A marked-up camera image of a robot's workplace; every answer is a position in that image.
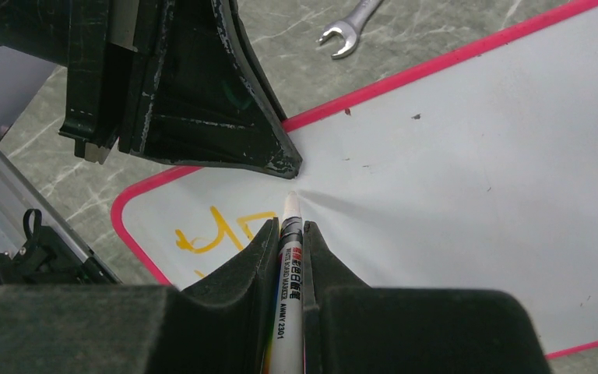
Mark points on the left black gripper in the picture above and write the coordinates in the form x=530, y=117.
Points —
x=181, y=83

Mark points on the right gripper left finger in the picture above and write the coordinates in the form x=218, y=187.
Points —
x=217, y=325

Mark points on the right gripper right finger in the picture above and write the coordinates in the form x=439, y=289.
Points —
x=351, y=327

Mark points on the white whiteboard marker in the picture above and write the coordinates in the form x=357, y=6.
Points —
x=285, y=350

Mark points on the whiteboard with red frame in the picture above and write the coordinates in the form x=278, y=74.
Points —
x=477, y=169

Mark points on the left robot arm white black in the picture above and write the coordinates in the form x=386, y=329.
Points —
x=37, y=28

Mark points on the silver wrench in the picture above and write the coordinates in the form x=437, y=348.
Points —
x=349, y=27

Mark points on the aluminium extrusion frame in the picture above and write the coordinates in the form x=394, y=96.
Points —
x=17, y=195

